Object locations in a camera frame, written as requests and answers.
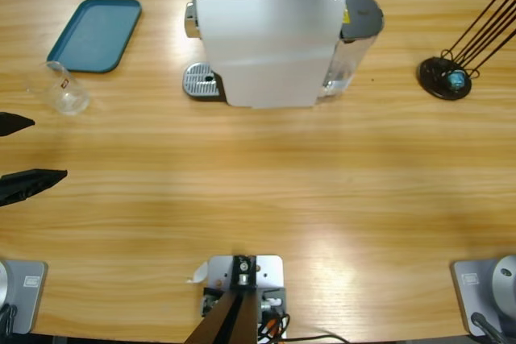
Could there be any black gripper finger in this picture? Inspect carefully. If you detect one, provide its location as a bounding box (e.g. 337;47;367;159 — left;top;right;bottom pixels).
0;112;36;139
0;168;69;208

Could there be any white capsule coffee machine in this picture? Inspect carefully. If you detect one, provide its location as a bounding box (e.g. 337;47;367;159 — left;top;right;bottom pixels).
183;0;386;110

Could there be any black orange cable bundle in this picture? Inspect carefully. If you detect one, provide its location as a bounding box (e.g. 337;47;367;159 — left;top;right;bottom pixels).
257;310;352;344

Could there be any black capsule holder with rods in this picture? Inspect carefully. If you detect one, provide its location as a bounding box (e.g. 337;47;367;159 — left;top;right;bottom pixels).
417;0;516;102

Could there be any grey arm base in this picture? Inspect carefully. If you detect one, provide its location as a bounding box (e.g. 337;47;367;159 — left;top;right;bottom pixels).
0;259;48;335
450;254;516;339

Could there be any white paper tab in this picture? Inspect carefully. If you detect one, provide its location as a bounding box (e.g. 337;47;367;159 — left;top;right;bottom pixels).
185;261;210;284

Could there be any white mount block dark post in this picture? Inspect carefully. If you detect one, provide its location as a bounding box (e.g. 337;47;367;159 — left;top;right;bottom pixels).
185;254;288;344

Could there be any black base cable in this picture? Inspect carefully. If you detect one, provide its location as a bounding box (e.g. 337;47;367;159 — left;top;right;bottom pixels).
470;311;505;344
0;303;19;335

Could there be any clear drinking glass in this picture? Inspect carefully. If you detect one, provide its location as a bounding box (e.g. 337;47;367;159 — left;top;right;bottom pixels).
26;60;90;116

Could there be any teal plastic tray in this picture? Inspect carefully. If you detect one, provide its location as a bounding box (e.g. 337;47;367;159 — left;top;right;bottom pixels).
46;0;143;74

